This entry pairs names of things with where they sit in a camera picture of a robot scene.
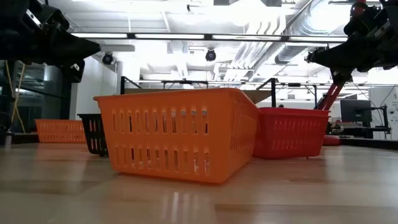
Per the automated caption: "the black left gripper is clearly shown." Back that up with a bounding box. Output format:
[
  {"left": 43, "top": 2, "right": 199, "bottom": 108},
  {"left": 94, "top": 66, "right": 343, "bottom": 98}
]
[{"left": 0, "top": 0, "right": 101, "bottom": 66}]

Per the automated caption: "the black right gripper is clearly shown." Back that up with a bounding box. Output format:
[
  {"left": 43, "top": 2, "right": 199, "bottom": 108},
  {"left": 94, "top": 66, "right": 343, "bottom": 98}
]
[{"left": 307, "top": 0, "right": 398, "bottom": 72}]

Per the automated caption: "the orange plastic basket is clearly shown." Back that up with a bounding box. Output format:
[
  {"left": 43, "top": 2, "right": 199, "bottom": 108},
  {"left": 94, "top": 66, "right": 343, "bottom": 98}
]
[
  {"left": 93, "top": 87, "right": 261, "bottom": 184},
  {"left": 34, "top": 119, "right": 87, "bottom": 144}
]

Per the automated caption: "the black plastic basket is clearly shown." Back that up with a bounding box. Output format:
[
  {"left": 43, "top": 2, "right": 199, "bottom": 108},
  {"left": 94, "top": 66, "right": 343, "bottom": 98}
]
[{"left": 76, "top": 113, "right": 109, "bottom": 157}]

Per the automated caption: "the red plastic basket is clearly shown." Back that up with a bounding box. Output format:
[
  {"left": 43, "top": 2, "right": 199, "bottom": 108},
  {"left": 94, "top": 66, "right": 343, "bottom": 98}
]
[{"left": 252, "top": 106, "right": 331, "bottom": 160}]

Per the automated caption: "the red desk lamp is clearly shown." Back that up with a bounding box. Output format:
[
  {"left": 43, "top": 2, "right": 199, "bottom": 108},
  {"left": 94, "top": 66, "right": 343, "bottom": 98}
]
[{"left": 315, "top": 0, "right": 368, "bottom": 146}]

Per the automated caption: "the dark glass partition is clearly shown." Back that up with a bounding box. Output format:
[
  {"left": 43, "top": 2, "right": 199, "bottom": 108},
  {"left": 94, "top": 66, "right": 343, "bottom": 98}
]
[{"left": 0, "top": 60, "right": 73, "bottom": 134}]

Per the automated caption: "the black computer monitor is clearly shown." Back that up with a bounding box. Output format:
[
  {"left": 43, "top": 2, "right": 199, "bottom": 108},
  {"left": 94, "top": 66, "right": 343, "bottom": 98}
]
[{"left": 340, "top": 99, "right": 373, "bottom": 128}]

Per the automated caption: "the white cabinet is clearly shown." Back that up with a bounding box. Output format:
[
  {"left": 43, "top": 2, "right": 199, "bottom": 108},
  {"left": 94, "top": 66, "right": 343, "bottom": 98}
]
[{"left": 368, "top": 86, "right": 398, "bottom": 141}]

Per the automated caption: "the overhead LED light bar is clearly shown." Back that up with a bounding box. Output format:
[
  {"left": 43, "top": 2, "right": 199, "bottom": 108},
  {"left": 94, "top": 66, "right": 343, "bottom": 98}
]
[{"left": 70, "top": 32, "right": 348, "bottom": 43}]

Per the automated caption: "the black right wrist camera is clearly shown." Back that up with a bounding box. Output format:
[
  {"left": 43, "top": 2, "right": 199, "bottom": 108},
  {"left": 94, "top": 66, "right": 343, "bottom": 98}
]
[{"left": 330, "top": 67, "right": 354, "bottom": 84}]

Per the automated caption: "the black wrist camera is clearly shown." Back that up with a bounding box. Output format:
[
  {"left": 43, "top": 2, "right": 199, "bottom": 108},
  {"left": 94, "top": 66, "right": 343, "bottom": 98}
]
[
  {"left": 60, "top": 58, "right": 86, "bottom": 84},
  {"left": 330, "top": 67, "right": 354, "bottom": 84}
]

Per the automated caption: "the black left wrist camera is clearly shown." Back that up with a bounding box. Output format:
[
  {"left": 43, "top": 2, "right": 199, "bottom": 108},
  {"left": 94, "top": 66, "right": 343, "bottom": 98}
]
[{"left": 60, "top": 58, "right": 86, "bottom": 84}]

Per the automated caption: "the silver ceiling air duct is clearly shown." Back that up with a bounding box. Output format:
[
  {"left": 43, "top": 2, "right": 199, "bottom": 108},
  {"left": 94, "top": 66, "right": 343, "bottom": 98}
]
[{"left": 231, "top": 0, "right": 352, "bottom": 82}]

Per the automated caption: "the yellow hanging cord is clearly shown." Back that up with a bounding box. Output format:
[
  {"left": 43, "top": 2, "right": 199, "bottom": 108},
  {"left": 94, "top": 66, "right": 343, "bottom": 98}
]
[{"left": 4, "top": 60, "right": 27, "bottom": 134}]

